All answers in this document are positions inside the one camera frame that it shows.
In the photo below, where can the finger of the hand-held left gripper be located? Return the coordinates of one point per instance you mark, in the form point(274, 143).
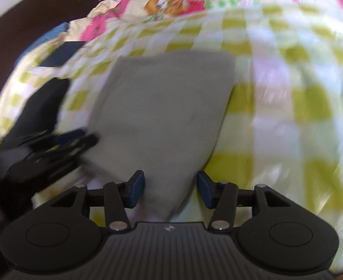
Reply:
point(84, 144)
point(69, 135)

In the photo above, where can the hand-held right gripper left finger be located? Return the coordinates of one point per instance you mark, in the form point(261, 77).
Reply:
point(138, 188)

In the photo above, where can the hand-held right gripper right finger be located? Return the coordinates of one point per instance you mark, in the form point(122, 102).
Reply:
point(205, 189)

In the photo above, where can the grey pants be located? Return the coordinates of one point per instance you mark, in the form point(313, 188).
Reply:
point(162, 116)

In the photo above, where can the dark blue flat case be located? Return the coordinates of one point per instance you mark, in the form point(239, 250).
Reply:
point(61, 54)

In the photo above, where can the blue cloth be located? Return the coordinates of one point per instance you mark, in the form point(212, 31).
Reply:
point(46, 38)

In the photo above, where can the dark brown wooden headboard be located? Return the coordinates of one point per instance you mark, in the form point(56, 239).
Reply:
point(20, 17)

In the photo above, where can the checked printed blanket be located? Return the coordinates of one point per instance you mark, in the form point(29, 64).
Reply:
point(291, 116)

